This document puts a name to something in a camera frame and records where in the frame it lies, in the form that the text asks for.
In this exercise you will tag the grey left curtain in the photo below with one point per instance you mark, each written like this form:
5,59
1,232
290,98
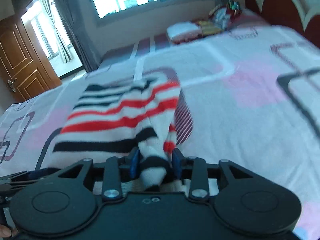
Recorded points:
73,22

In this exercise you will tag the operator hand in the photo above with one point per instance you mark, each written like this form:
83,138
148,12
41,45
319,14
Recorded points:
6,232

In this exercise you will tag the red scalloped headboard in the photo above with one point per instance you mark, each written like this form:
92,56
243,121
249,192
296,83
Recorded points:
289,13

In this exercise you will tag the brown wooden door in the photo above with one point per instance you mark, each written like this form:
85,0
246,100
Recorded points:
25,68

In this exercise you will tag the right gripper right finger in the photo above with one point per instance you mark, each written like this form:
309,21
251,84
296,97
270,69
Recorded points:
194,169

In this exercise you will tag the colourful toy on pillow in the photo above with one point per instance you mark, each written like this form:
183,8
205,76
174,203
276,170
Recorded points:
232,5

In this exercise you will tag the white balcony curtain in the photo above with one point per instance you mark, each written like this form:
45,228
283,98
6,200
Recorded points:
62,47

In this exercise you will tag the striped knit sweater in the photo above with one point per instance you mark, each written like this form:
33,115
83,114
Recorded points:
110,121

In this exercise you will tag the plaid red pillow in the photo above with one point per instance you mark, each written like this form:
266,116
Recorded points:
228,20

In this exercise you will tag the red yellow folded blanket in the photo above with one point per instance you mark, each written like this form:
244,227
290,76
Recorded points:
207,29

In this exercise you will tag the folded white towel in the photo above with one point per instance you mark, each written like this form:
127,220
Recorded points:
183,30

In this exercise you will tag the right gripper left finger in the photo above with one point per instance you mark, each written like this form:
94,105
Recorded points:
118,171

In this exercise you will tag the pink patterned bed sheet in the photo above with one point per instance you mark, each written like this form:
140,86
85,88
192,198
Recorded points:
253,98

